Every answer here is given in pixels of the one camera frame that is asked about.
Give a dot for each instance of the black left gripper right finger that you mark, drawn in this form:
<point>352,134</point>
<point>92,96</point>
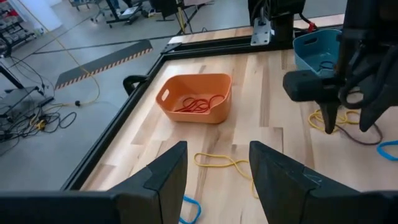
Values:
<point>295,202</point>

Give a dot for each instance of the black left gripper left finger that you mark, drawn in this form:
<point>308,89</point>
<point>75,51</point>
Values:
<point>149,199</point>

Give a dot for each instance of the black desk base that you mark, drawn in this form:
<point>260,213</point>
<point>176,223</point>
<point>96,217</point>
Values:
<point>111,12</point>

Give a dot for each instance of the dark purple rubber band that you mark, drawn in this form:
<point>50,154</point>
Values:
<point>367,144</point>
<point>321,66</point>

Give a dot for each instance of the wide blue rubber band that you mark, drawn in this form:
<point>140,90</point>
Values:
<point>378,151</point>

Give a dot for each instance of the dark teal plastic basket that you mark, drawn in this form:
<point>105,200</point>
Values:
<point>306,56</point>

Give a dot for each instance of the black office chair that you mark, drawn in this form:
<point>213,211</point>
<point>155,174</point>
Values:
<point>164,7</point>

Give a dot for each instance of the red rubber band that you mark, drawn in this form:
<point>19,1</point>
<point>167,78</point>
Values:
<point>186,109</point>
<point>217,97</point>

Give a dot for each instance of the silver metal bracket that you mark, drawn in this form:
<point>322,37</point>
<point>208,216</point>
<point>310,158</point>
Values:
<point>260,34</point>

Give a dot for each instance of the yellow rubber band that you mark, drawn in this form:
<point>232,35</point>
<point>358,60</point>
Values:
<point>195,159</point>
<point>311,118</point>

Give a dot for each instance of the black table frame rail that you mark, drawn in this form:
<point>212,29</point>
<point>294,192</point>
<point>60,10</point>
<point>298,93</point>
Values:
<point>115,124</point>
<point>211,49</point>

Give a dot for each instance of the black storage shelf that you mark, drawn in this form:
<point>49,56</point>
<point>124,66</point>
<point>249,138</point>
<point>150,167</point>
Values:
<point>15,31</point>

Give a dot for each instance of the black frame clamp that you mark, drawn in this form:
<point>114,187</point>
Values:
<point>129,84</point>

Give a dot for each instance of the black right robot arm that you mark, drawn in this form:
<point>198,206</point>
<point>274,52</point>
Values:
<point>283,29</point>

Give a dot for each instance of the orange plastic basket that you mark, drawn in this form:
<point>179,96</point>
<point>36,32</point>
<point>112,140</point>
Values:
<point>199,117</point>

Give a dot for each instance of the black stand base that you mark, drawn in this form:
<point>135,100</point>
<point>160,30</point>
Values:
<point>21,99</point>

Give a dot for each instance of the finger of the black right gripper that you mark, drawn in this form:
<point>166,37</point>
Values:
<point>330,115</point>
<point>373,113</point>

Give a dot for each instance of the small red tag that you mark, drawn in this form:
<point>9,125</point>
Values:
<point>311,28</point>

